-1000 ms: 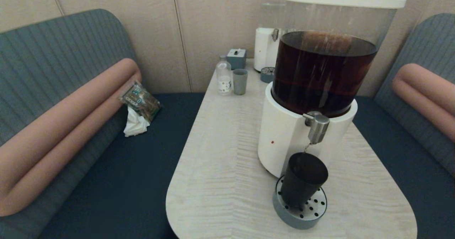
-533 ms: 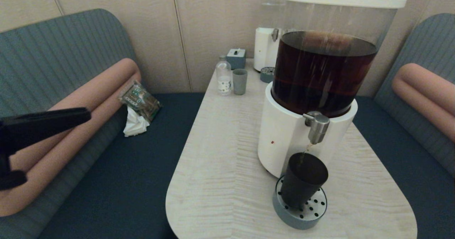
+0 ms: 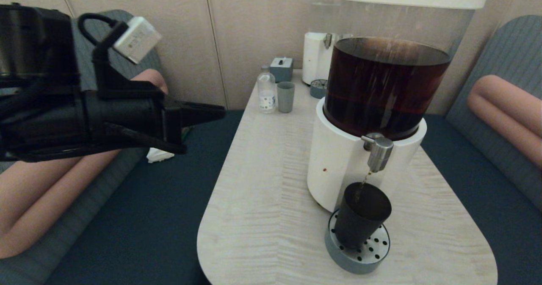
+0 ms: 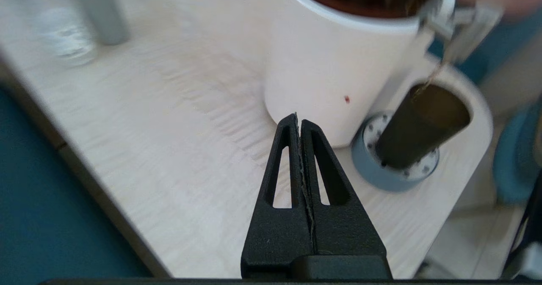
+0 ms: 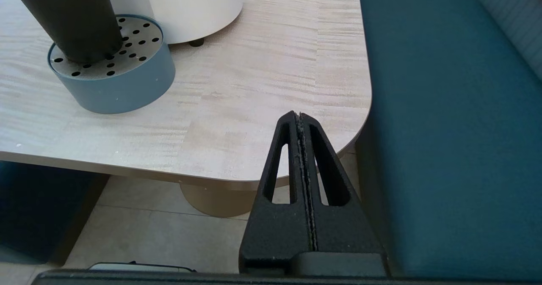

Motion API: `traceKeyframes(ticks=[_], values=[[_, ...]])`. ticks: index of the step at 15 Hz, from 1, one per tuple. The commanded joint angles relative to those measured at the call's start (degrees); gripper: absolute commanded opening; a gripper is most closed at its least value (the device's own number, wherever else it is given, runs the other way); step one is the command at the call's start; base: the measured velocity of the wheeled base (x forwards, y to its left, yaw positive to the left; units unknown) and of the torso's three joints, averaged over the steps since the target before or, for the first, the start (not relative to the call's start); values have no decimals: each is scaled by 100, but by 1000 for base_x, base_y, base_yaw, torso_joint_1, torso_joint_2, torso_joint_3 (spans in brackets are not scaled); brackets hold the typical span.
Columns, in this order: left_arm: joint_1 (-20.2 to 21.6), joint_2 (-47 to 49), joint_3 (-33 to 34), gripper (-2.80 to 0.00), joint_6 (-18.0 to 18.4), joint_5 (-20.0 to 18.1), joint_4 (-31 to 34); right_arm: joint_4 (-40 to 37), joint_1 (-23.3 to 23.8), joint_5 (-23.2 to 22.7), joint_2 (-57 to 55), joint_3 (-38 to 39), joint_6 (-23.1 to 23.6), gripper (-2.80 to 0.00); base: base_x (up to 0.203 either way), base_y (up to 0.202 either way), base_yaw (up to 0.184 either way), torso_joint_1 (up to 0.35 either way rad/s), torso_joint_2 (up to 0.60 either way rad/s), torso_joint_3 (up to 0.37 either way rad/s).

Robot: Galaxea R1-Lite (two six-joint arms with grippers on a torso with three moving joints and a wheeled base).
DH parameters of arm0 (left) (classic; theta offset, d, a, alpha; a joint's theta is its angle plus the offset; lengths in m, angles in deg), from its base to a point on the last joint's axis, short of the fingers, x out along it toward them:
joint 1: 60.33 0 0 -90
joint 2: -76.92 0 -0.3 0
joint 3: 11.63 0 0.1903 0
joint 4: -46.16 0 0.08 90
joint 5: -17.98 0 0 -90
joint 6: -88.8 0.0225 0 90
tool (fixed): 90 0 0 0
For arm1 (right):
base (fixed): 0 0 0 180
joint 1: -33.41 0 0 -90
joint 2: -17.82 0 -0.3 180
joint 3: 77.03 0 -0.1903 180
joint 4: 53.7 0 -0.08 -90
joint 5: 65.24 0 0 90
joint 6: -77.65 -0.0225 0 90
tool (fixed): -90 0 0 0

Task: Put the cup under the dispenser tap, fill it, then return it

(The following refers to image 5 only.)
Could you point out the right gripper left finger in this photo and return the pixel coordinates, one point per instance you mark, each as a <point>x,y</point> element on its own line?
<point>275,230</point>

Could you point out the dark blue bench seat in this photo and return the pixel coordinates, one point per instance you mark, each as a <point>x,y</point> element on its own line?
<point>38,208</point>

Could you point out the black cylindrical cup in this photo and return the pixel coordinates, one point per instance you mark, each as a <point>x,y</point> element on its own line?
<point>70,18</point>

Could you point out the blue round drip tray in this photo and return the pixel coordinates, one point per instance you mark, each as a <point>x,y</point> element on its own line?
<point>123,81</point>

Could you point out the teal upholstered bench seat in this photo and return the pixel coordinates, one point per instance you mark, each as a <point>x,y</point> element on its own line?
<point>453,128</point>

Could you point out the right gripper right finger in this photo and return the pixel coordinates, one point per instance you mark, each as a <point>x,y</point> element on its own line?
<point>338,230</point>

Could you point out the beige table pedestal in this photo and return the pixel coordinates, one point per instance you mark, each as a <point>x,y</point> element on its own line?
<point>216,200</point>

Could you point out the light wooden table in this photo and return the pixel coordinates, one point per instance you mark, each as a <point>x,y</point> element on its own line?
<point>237,86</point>

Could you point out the white dispenser body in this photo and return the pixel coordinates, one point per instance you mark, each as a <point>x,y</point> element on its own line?
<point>190,5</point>

